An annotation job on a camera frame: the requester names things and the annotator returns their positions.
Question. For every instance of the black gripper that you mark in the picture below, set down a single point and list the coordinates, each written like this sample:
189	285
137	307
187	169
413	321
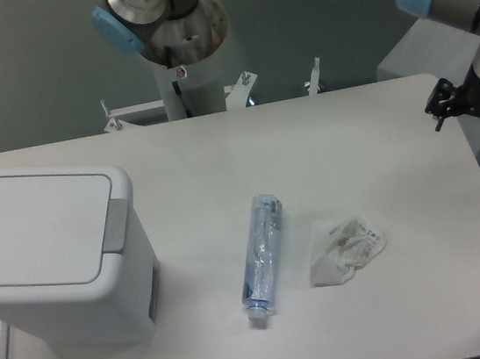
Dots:
446	101

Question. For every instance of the white push-lid trash can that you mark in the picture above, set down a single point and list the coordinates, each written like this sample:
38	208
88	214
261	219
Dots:
76	265

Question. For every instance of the white covered side table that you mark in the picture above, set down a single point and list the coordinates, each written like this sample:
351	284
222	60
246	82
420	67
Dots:
440	50

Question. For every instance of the white mask in wrapper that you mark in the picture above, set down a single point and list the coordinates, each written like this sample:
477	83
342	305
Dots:
341	247

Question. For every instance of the crushed clear plastic bottle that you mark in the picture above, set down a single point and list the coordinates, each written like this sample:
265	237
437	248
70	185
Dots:
262	258

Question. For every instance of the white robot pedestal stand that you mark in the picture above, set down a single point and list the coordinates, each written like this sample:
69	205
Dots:
186	91

